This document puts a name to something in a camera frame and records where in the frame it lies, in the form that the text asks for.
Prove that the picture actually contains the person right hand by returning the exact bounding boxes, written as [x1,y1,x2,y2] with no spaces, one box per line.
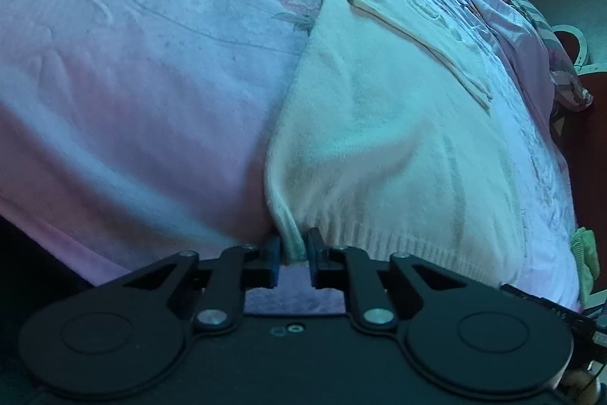
[560,370,601,405]

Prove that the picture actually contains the cream knit sweater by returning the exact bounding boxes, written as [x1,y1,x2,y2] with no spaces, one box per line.
[266,0,558,293]

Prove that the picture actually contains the red white headboard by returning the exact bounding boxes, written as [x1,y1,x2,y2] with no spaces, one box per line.
[549,24,607,236]

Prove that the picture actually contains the floral pink bed sheet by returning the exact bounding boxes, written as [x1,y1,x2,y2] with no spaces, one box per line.
[1,0,579,314]

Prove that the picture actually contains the striped floral pillow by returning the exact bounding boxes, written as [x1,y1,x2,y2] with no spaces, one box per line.
[501,0,594,112]

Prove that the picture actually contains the green cloth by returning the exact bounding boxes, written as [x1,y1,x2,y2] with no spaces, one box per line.
[571,227,601,307]

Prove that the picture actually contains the pink blanket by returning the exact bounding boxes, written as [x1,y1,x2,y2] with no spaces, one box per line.
[461,0,568,146]

